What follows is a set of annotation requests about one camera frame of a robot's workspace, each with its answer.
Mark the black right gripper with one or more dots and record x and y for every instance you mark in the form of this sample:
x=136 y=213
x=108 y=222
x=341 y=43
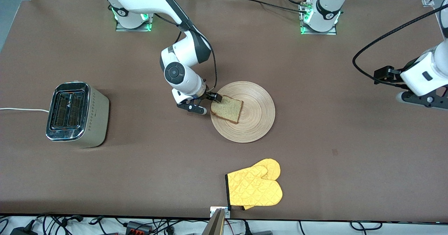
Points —
x=209 y=94

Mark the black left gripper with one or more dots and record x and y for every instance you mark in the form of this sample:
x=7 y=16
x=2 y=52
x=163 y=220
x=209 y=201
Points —
x=394 y=75

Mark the slice of brown-crust bread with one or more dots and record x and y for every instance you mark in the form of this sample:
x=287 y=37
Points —
x=227 y=109

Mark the round light wooden plate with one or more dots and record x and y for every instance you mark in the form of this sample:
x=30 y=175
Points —
x=255 y=116

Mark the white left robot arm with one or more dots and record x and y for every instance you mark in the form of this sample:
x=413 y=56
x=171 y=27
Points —
x=427 y=70

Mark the silver two-slot toaster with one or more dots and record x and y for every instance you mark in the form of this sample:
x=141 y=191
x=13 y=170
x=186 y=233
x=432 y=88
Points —
x=96 y=119

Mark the yellow quilted oven mitt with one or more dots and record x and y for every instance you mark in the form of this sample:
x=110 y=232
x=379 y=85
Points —
x=271 y=168
x=255 y=189

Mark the black orange connector block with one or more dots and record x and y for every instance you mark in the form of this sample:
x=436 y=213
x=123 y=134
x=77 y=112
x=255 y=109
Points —
x=138 y=227

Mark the black power adapter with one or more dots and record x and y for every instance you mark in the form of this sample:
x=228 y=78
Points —
x=22 y=230

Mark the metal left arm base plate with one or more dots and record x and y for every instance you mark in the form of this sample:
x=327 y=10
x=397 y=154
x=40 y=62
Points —
x=318 y=33

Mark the metal table corner bracket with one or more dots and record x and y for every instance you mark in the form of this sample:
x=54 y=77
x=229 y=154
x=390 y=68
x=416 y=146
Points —
x=428 y=1

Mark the small metal edge bracket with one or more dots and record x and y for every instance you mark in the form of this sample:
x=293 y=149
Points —
x=213 y=210

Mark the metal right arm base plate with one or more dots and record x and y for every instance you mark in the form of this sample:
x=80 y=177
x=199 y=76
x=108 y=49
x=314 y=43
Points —
x=122 y=28

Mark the aluminium camera post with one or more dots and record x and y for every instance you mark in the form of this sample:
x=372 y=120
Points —
x=215 y=226

